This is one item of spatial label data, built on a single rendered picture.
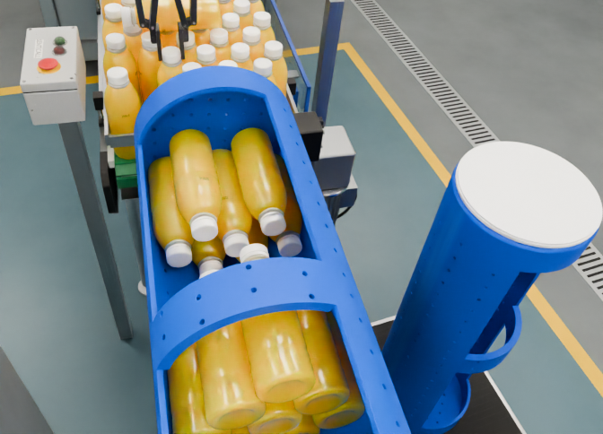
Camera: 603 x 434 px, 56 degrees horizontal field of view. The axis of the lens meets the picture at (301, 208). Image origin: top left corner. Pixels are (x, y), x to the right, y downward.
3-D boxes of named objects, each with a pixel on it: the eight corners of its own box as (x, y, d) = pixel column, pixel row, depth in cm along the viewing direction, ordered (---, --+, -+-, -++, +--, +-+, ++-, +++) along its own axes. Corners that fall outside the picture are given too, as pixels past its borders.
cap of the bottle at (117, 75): (106, 75, 112) (105, 67, 111) (126, 73, 114) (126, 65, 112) (109, 87, 110) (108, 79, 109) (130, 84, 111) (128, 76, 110)
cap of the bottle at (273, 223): (255, 218, 87) (257, 226, 86) (278, 207, 86) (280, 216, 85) (265, 230, 90) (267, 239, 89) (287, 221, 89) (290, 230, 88)
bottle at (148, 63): (165, 99, 138) (158, 30, 125) (180, 115, 135) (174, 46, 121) (138, 108, 135) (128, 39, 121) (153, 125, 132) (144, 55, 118)
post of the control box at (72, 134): (120, 339, 192) (50, 100, 119) (119, 329, 195) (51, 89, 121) (132, 337, 193) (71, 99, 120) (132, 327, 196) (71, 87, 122)
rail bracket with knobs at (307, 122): (280, 169, 125) (284, 134, 118) (274, 148, 130) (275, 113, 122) (323, 165, 128) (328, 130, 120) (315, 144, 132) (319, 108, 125)
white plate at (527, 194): (442, 212, 102) (441, 216, 103) (600, 266, 96) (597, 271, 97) (471, 125, 120) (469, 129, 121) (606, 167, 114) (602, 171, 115)
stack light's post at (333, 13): (293, 270, 218) (329, 2, 138) (292, 261, 221) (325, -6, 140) (303, 268, 219) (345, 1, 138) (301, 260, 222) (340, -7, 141)
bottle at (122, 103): (111, 142, 126) (97, 71, 113) (144, 136, 129) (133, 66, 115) (117, 163, 122) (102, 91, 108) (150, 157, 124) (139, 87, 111)
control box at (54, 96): (32, 125, 113) (18, 82, 105) (39, 68, 126) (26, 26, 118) (85, 121, 115) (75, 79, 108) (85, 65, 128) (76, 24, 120)
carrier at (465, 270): (359, 412, 167) (453, 454, 161) (438, 216, 103) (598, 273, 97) (386, 335, 185) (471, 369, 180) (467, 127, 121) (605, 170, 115)
